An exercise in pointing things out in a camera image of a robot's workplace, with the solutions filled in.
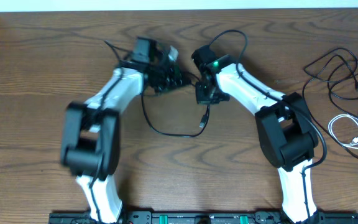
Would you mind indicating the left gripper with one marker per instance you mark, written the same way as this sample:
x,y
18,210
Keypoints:
x,y
178,78

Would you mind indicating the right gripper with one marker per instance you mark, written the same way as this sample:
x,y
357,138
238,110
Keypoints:
x,y
201,99

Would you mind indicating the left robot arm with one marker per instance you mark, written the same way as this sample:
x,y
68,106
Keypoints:
x,y
90,145

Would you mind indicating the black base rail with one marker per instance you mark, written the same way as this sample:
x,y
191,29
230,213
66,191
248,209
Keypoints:
x,y
260,217

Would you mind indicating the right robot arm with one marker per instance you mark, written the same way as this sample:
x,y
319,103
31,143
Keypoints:
x,y
286,136

